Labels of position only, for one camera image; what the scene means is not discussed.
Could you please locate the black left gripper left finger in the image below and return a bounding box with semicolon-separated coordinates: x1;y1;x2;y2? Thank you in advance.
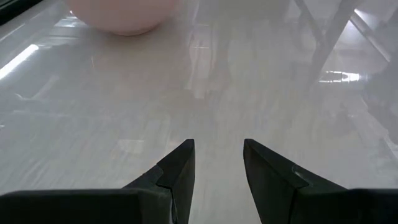
0;138;197;224

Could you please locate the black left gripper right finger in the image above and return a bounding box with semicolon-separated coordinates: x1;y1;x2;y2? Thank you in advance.
243;138;398;224

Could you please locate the white glossy table sheet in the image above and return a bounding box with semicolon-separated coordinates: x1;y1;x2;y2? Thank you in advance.
0;0;398;224

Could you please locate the large salmon pink bowl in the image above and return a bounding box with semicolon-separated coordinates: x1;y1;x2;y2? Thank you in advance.
66;0;182;36

